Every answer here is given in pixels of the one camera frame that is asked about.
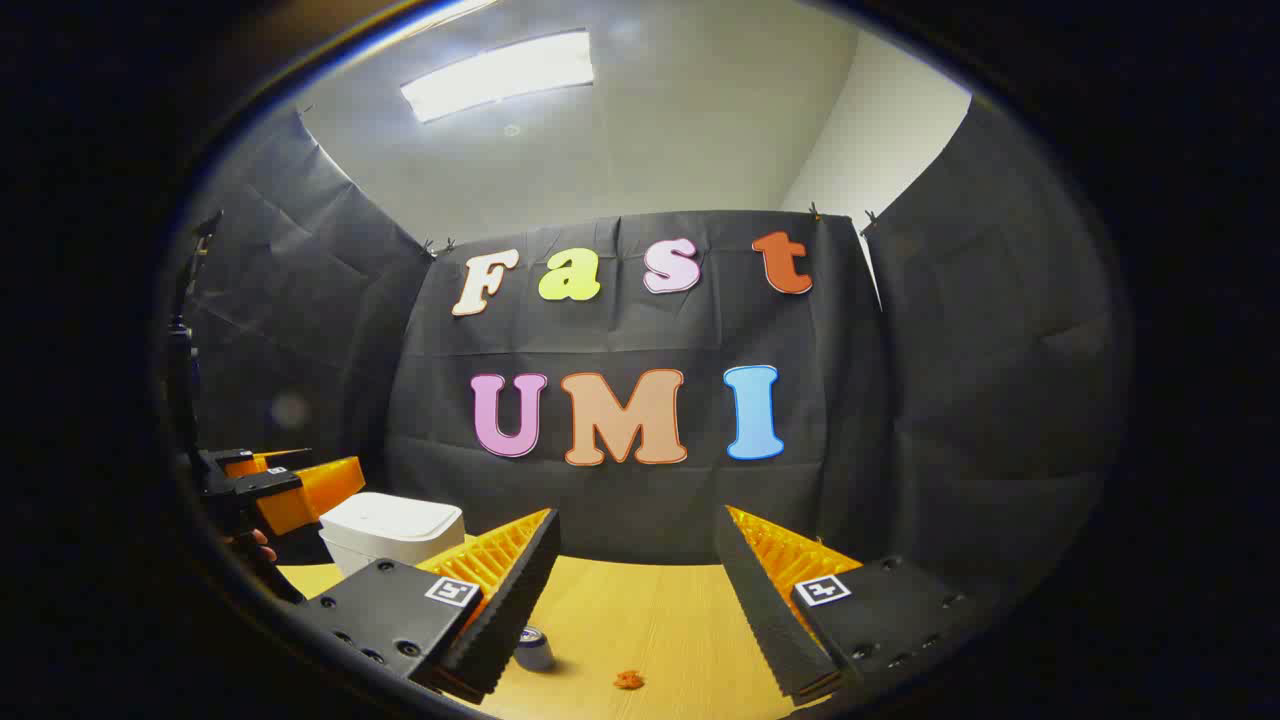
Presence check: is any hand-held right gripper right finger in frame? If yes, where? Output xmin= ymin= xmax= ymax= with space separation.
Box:
xmin=714 ymin=505 xmax=986 ymax=706

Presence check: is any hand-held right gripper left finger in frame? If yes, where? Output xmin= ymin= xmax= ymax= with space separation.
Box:
xmin=290 ymin=508 xmax=561 ymax=706

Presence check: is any blue silver pop can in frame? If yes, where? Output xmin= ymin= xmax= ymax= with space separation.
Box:
xmin=515 ymin=625 xmax=557 ymax=673

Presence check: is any white desktop garbage bin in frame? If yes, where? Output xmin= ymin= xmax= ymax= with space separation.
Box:
xmin=318 ymin=492 xmax=466 ymax=579

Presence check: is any wooden desktop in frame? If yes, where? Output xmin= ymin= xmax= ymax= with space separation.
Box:
xmin=275 ymin=535 xmax=836 ymax=720

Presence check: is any black backdrop cloth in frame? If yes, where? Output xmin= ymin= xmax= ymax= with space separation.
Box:
xmin=165 ymin=95 xmax=1131 ymax=601

